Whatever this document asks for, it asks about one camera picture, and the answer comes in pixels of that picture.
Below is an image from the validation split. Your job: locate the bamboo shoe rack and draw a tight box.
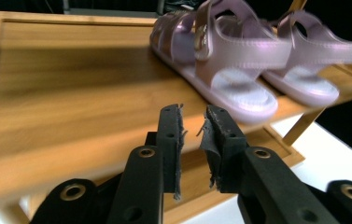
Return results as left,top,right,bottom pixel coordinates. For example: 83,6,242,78
0,0,352,224

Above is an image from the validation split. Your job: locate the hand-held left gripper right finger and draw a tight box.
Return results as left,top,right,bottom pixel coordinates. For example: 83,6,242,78
198,105,248,194

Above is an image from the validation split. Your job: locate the pink sandal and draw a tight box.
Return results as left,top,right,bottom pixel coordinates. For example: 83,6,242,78
261,9,352,108
149,0,293,126

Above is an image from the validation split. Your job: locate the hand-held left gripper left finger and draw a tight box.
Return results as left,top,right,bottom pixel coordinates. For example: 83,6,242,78
147,104,185,201

